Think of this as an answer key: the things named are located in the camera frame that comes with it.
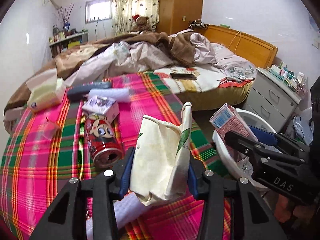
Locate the clear plastic jelly cup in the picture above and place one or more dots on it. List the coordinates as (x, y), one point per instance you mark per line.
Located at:
(49, 129)

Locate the cream canvas tote bag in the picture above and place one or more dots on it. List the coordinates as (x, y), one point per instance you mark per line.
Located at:
(160, 166)

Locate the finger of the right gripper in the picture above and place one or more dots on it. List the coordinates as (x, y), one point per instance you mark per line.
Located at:
(244, 145)
(279, 140)

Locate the red strawberry milk carton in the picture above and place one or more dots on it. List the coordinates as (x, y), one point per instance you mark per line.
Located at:
(228, 119)

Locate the brown fleece blanket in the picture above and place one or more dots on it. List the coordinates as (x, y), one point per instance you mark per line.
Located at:
(124, 54)

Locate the floral patterned curtain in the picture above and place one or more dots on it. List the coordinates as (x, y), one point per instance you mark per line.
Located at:
(123, 12)

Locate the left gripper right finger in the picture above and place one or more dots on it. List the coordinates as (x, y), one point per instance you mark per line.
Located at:
(197, 181)

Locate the red cartoon drink can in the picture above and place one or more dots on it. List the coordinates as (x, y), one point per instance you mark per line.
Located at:
(103, 146)

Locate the pale floral duvet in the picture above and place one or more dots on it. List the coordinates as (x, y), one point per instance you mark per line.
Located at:
(215, 55)

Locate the dark blue glasses case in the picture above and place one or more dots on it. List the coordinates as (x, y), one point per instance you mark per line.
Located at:
(81, 91)

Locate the purple blueberry milk carton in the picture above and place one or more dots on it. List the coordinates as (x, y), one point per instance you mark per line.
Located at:
(98, 105)

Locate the dried branches in vase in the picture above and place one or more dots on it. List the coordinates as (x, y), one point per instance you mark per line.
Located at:
(63, 15)

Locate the cluttered wall shelf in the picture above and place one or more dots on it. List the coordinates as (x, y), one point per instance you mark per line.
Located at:
(66, 40)

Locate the wooden headboard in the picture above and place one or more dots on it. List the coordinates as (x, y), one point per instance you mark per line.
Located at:
(255, 50)

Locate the floral mattress sheet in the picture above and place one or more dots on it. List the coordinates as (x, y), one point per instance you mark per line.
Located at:
(211, 89)

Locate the wooden wardrobe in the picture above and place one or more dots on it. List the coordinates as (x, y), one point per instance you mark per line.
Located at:
(177, 15)

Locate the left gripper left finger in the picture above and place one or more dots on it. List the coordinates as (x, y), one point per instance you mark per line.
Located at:
(122, 169)

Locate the black smartphone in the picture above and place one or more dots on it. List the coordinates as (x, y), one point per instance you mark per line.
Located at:
(182, 76)

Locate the grey bedside drawer cabinet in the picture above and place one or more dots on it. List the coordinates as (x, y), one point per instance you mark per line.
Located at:
(271, 99)

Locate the yellow tissue pack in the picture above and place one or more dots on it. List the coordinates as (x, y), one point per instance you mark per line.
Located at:
(47, 90)

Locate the brown teddy bear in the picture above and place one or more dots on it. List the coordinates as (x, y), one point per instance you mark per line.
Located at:
(140, 24)

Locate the small window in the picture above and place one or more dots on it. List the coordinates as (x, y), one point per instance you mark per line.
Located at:
(98, 10)

